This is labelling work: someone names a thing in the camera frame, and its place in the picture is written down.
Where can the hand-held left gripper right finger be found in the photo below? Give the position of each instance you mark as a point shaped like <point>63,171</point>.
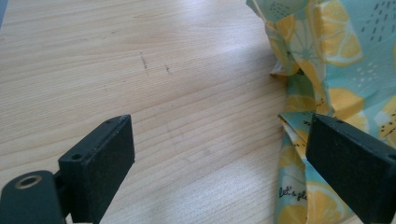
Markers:
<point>351,165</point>

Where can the lemon print teal cloth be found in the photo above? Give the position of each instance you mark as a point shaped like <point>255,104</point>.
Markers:
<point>342,62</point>

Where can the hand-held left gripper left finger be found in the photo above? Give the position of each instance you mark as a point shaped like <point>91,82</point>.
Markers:
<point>99,168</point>

